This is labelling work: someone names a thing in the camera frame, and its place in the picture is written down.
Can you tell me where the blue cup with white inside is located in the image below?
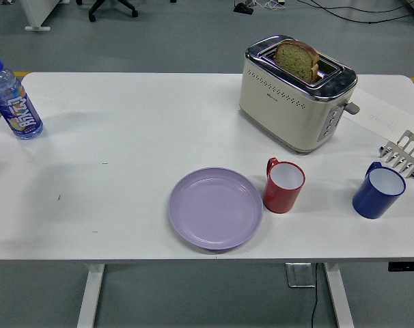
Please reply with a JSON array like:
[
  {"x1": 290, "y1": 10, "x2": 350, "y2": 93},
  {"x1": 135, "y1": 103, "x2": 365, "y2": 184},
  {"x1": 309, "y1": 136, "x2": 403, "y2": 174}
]
[{"x1": 352, "y1": 161, "x2": 407, "y2": 220}]

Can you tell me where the white paper sheet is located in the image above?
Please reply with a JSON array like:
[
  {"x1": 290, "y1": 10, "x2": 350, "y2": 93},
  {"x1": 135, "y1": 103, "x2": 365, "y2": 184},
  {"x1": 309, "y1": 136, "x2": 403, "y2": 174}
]
[{"x1": 343, "y1": 85, "x2": 414, "y2": 141}]

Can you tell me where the black office chair base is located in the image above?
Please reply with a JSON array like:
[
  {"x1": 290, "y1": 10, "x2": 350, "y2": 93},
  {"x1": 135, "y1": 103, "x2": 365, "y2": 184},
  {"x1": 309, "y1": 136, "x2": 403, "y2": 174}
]
[{"x1": 75, "y1": 0, "x2": 139, "y2": 23}]

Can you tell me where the silver box under table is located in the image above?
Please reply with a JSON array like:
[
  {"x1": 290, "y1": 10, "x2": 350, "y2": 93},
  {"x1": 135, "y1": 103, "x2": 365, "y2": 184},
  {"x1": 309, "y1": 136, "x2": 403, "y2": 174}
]
[{"x1": 285, "y1": 262, "x2": 316, "y2": 288}]

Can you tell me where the black device on floor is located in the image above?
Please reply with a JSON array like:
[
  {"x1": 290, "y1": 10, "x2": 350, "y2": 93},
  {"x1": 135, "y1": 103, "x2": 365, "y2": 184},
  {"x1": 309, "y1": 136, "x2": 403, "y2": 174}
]
[{"x1": 233, "y1": 2, "x2": 254, "y2": 16}]

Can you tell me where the white table leg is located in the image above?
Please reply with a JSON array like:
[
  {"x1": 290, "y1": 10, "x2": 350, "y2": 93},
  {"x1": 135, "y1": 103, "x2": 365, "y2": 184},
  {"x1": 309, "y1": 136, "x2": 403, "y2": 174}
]
[
  {"x1": 77, "y1": 263, "x2": 106, "y2": 328},
  {"x1": 322, "y1": 262, "x2": 355, "y2": 328}
]

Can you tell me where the black power cable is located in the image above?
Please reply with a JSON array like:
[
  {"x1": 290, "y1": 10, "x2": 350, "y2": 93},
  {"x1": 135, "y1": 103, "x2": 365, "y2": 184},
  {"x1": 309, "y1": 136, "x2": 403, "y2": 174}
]
[{"x1": 310, "y1": 262, "x2": 321, "y2": 328}]

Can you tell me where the white desk leg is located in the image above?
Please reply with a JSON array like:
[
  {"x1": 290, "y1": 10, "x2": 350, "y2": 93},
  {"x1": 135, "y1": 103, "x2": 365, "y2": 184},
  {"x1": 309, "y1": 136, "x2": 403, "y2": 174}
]
[{"x1": 22, "y1": 0, "x2": 71, "y2": 32}]

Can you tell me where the purple plastic plate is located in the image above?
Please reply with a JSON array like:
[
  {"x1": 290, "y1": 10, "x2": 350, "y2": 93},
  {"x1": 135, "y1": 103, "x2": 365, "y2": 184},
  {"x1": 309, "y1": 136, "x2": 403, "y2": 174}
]
[{"x1": 168, "y1": 166, "x2": 264, "y2": 251}]

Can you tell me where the blue-capped drink bottle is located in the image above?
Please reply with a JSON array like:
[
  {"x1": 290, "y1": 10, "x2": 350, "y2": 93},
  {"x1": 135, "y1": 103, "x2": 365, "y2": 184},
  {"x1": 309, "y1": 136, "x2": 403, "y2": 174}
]
[{"x1": 0, "y1": 55, "x2": 44, "y2": 141}]

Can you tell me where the silver metal toast rack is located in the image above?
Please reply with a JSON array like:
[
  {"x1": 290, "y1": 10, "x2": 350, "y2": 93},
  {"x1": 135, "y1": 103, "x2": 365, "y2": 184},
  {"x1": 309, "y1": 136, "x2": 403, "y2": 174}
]
[{"x1": 378, "y1": 130, "x2": 414, "y2": 180}]

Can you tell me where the brown bread slice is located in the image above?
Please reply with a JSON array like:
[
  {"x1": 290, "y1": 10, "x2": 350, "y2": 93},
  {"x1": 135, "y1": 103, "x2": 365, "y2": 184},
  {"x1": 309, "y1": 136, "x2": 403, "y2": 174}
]
[{"x1": 273, "y1": 38, "x2": 320, "y2": 83}]

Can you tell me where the black floor cable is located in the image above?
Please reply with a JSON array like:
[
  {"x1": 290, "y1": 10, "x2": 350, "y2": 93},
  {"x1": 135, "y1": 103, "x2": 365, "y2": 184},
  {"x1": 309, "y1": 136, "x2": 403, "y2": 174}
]
[{"x1": 297, "y1": 0, "x2": 414, "y2": 25}]

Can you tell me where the red cup with white inside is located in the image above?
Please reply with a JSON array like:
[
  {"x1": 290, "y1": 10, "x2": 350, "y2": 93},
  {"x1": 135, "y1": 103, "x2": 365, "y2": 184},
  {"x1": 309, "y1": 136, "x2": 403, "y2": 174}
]
[{"x1": 263, "y1": 156, "x2": 306, "y2": 215}]

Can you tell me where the black table control panel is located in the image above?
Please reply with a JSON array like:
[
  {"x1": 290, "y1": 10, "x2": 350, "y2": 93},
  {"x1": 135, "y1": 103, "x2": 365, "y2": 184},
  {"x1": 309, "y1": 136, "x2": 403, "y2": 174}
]
[{"x1": 388, "y1": 261, "x2": 414, "y2": 273}]

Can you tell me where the cream and chrome toaster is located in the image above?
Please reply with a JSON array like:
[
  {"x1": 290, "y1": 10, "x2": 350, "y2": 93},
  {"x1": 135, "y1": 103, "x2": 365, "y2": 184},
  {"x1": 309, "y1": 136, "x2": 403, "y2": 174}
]
[{"x1": 238, "y1": 33, "x2": 361, "y2": 154}]

